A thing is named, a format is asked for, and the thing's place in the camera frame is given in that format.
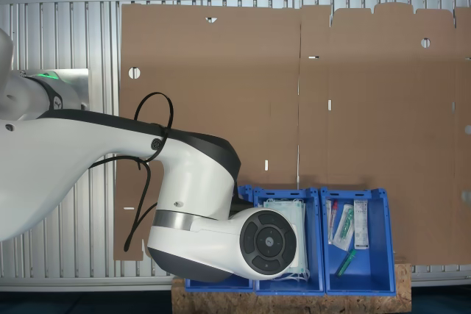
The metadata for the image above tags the blue bin with syringe packets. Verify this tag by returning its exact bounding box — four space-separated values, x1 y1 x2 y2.
319 187 397 296

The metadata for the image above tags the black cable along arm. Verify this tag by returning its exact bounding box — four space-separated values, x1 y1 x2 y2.
88 93 174 252

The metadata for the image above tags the red-capped tube in clear bag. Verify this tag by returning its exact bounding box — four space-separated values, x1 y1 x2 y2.
326 199 339 245

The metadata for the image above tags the blue bin with gauze packets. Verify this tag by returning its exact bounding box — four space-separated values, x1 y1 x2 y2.
185 183 255 292

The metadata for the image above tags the brown cardboard sheet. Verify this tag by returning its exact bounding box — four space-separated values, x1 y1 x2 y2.
113 2 471 266

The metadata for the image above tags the green syringe in clear bag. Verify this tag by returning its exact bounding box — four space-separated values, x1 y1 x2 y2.
333 203 355 251

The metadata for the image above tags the long white printed packet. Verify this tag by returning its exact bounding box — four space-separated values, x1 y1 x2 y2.
353 199 370 251

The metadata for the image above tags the loose green capped needle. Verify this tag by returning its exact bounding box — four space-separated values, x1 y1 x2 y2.
335 249 358 278

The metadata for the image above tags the chipboard wooden plank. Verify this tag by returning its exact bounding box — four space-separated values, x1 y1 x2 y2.
171 263 412 314

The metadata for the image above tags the blue bin with face masks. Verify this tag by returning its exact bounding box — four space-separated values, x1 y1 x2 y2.
252 187 325 296

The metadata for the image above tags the pale green face mask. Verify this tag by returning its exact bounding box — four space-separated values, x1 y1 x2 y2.
261 198 312 282
264 201 308 274

